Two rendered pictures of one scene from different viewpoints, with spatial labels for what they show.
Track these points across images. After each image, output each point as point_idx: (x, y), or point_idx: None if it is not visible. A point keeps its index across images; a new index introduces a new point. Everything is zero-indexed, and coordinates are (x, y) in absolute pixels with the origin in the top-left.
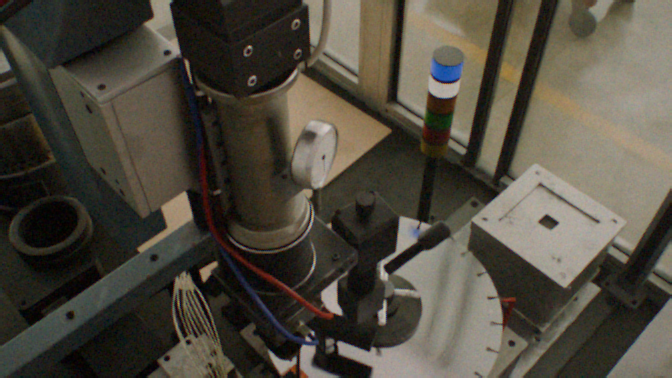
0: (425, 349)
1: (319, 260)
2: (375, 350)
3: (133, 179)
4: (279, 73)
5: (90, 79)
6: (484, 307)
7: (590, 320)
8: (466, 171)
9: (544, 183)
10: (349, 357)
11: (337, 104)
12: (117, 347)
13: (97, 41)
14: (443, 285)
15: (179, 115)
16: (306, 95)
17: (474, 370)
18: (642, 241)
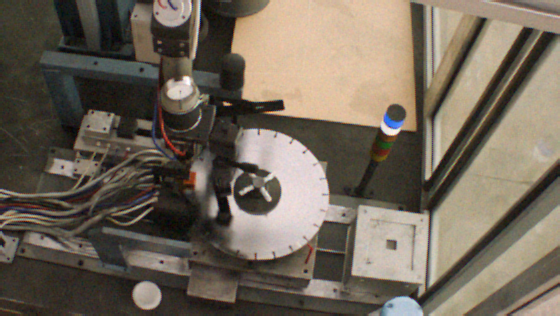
0: (250, 224)
1: (192, 130)
2: (232, 203)
3: (136, 47)
4: (173, 54)
5: (136, 11)
6: (296, 238)
7: (369, 311)
8: (421, 190)
9: (417, 227)
10: (219, 194)
11: (408, 90)
12: None
13: (150, 0)
14: (294, 212)
15: None
16: (399, 69)
17: (256, 252)
18: (418, 298)
